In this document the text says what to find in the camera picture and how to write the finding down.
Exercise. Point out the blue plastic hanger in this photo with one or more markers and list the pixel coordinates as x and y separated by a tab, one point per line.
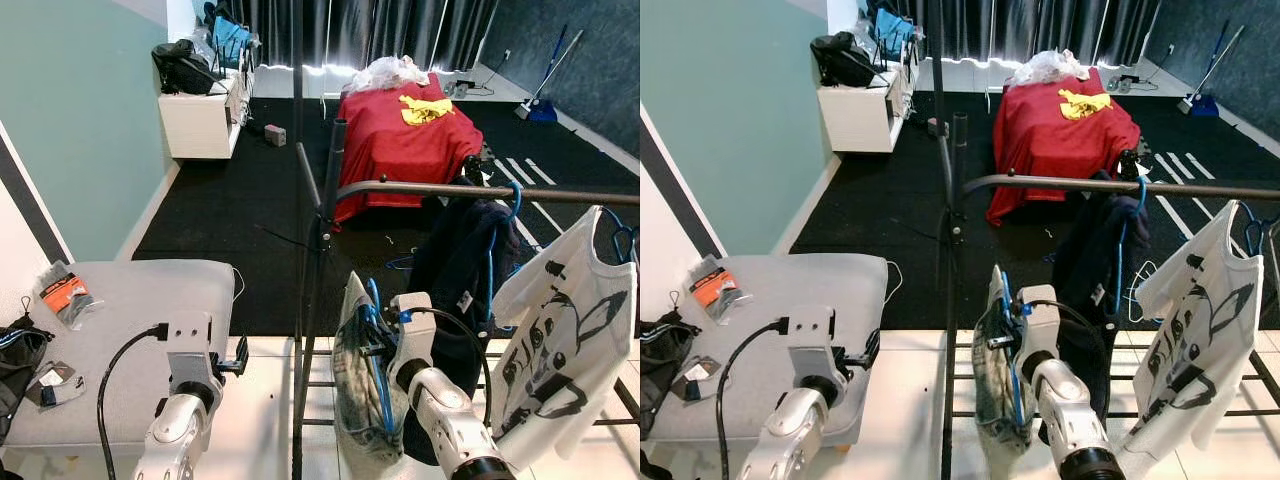
1250	222
1014	385
1142	195
612	226
384	392
516	200

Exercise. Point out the white crumpled plastic bag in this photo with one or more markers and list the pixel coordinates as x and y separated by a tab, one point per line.
1045	68
385	75

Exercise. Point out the small black device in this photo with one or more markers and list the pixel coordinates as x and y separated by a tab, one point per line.
478	165
1133	166

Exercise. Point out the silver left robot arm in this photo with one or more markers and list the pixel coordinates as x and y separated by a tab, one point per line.
175	432
795	435

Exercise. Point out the small grey box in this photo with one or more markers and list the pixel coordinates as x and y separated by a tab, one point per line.
275	135
934	128

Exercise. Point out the blue mop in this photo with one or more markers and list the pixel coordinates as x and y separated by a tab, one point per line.
543	108
1203	103

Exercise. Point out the mottled grey garment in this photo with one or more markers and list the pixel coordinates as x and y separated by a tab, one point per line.
352	400
990	390

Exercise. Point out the black sling bag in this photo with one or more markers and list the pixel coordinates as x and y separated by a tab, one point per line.
20	355
665	350

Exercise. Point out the dark navy garment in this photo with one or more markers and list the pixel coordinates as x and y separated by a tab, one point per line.
1090	250
455	260

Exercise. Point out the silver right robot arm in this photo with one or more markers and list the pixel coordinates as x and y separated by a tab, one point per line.
450	420
1075	420

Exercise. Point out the black backpack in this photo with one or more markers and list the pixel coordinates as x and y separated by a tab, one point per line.
840	62
180	68

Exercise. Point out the black metal clothes rack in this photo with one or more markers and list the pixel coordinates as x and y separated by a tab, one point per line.
1050	182
400	187

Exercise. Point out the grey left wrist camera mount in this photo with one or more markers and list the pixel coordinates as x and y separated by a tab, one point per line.
190	345
812	340

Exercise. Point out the dark curtain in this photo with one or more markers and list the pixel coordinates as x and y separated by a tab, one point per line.
400	30
1050	25

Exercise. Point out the small clear packet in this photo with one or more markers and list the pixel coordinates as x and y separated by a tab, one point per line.
55	383
705	378

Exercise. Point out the blue bag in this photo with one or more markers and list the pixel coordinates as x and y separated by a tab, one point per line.
230	40
893	32

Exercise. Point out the yellow cloth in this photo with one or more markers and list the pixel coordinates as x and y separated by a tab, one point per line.
425	110
1085	104

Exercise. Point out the white cabinet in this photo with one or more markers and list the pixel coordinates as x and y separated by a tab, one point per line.
200	125
860	120

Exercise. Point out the grey ottoman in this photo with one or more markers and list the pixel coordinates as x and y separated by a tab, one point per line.
790	285
130	300

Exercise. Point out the white printed T-shirt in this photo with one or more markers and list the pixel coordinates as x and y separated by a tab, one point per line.
1200	330
570	330

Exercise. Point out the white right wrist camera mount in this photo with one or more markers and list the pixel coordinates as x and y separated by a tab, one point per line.
412	330
1038	320

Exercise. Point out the orange packet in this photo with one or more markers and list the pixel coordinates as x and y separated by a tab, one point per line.
718	285
68	293

